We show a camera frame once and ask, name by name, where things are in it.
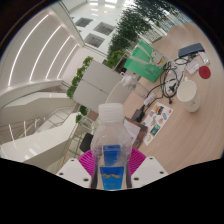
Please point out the green tote bag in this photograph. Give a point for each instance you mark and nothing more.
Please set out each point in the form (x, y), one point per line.
(146, 63)

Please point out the white paper cup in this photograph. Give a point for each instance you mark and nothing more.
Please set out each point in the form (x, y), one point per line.
(189, 95)

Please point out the colourful sticker sheet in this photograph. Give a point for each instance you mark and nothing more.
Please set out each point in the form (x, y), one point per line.
(158, 121)

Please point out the planter with dark green plants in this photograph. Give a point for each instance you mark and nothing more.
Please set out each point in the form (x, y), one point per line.
(81, 115)

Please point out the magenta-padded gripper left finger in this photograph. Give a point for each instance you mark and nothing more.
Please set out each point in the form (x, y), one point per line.
(75, 171)

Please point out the white cabinet with plants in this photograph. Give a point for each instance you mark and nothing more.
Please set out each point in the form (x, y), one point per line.
(96, 85)

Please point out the white paper packet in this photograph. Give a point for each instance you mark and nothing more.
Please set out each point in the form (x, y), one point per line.
(192, 67)

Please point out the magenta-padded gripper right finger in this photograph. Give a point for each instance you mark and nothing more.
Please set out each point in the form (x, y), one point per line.
(148, 171)

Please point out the planter with light green plants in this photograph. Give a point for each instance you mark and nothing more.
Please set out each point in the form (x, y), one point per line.
(115, 59)

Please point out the flat round red coaster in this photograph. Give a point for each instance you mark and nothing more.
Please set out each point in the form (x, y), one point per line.
(204, 72)

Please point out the row of green hedge plants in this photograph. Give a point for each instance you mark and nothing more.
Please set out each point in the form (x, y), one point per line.
(136, 23)

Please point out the white chair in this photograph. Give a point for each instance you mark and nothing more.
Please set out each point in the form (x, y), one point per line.
(116, 96)

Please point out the clear blue-label water bottle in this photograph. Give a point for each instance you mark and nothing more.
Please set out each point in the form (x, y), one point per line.
(111, 140)

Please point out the black chair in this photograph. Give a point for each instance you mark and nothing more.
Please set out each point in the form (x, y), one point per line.
(86, 142)

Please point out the ceiling strip lights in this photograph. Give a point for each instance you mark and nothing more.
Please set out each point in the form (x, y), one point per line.
(43, 50)

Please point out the translucent tumbler with straw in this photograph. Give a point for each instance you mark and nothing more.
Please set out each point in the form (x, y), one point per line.
(134, 85)

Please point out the white power adapter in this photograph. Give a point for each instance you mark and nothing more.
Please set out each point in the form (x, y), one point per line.
(150, 99)

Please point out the small black pouch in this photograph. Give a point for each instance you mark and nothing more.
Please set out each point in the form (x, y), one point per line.
(138, 115)

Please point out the glass railing with wooden handrail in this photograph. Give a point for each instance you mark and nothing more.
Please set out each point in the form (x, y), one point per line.
(33, 126)

